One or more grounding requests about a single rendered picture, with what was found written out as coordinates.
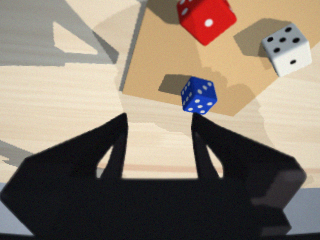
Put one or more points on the white die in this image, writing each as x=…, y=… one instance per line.
x=287, y=49

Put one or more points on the blue die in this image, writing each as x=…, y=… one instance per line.
x=198, y=95

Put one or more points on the red die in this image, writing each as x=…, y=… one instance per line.
x=205, y=20

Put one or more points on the tan mat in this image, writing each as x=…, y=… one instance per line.
x=165, y=55

